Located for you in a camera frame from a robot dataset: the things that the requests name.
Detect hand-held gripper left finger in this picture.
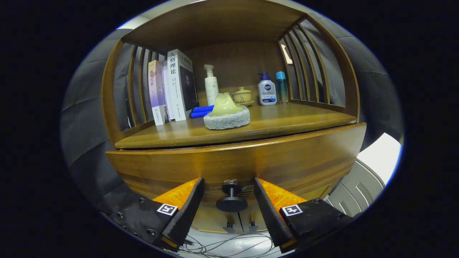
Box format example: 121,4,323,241
108,177,205,251

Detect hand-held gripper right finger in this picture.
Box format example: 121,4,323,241
253,177,354,253

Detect wooden drawer with black knob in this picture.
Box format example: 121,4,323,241
105,123,367,212

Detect grey sponge with yellow handle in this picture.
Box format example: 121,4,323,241
203,92,251,130

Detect brown wooden countertop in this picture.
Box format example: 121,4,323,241
114,103,358,149

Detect brown wooden cabinet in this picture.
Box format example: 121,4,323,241
101,0,360,234

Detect grey ribbed panel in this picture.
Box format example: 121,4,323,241
325,159,386,217

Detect folded blue cloth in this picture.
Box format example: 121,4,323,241
190,105,216,119

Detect white flat panel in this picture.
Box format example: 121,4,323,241
357,133,402,185

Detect thin white book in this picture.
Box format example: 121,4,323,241
162,60,176,120

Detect purple cover book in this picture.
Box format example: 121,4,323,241
148,60,170,126

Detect yellow lidded ceramic teacup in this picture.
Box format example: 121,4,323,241
231,86,255,107

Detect white bottle with blue pump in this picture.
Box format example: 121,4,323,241
257,73,277,106

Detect thick white and black book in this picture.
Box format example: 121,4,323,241
167,49,199,122

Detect teal slim bottle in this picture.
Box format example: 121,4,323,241
275,71,289,105

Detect thin floor cables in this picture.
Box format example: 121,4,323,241
178,232,278,257

